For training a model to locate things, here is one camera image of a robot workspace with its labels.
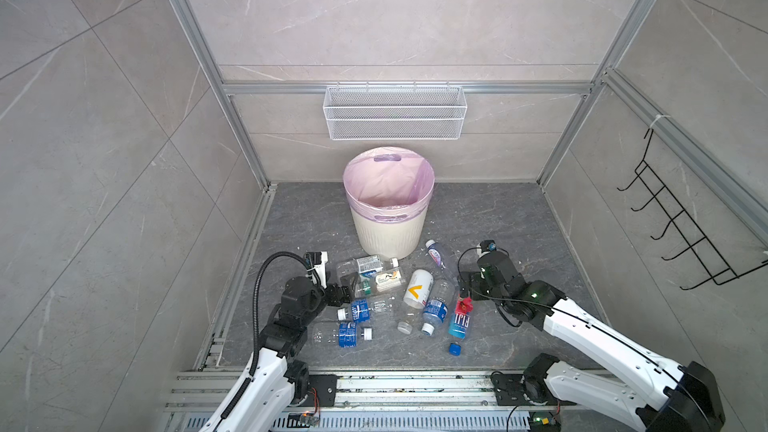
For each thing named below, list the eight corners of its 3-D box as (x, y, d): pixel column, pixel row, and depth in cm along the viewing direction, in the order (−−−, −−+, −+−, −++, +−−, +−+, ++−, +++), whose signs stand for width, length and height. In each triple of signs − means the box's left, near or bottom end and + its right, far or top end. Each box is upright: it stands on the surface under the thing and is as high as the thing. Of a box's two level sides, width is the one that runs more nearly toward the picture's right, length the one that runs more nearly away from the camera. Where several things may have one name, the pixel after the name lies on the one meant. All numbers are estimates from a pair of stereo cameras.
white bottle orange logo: (402, 305, 89) (403, 298, 85) (411, 274, 95) (412, 266, 91) (426, 311, 87) (427, 305, 83) (433, 280, 94) (435, 272, 90)
